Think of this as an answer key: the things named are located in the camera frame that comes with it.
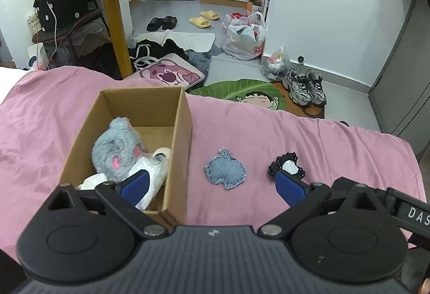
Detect black fuzzy patch toy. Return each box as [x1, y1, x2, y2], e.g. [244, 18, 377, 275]
[267, 152, 305, 180]

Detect clear bag of white stuffing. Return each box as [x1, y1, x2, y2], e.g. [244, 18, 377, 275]
[128, 154, 169, 210]

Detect grey plush mouse toy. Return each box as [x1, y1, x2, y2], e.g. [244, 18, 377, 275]
[91, 117, 148, 183]

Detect hamburger plush toy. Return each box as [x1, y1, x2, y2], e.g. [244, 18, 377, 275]
[152, 147, 171, 163]

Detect cardboard box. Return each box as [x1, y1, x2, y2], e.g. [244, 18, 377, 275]
[60, 87, 192, 227]

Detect grey sneaker left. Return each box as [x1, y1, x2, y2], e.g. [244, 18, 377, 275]
[281, 68, 313, 107]

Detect grey sneaker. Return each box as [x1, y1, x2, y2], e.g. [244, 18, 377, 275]
[281, 68, 313, 107]
[305, 69, 327, 106]

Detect green leaf cartoon rug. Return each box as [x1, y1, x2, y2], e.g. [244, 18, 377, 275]
[190, 79, 286, 111]

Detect grey sneaker right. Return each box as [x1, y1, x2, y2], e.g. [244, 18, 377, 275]
[305, 69, 327, 106]

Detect grey wardrobe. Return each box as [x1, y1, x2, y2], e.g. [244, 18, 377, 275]
[370, 0, 429, 155]

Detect clear small trash bag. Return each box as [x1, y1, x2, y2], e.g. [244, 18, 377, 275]
[262, 45, 291, 82]

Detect pink bear laptop bag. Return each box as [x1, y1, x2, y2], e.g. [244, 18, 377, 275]
[128, 53, 205, 90]

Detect black clothes on floor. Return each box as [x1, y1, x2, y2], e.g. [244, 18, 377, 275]
[128, 39, 189, 71]

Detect white floor mat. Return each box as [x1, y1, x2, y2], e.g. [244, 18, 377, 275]
[134, 30, 216, 53]

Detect white plastic shopping bag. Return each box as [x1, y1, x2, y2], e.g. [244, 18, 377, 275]
[222, 11, 266, 61]

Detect black slipper left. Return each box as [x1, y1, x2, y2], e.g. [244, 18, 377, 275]
[146, 17, 164, 32]

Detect black slipper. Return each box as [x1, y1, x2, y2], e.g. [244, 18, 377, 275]
[146, 17, 164, 32]
[162, 16, 178, 30]

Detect black slipper right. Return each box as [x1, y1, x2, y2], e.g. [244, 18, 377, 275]
[162, 16, 178, 30]

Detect yellow slipper left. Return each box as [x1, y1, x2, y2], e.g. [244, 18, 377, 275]
[189, 16, 211, 28]

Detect yellow slipper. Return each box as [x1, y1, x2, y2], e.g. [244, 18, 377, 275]
[200, 10, 219, 21]
[189, 16, 211, 28]

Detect black polka dot bag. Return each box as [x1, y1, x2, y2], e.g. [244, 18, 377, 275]
[33, 0, 96, 38]

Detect yellow slipper right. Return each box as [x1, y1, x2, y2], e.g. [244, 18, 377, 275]
[200, 10, 219, 21]

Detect white charger cable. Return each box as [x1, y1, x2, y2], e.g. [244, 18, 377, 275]
[40, 0, 60, 64]

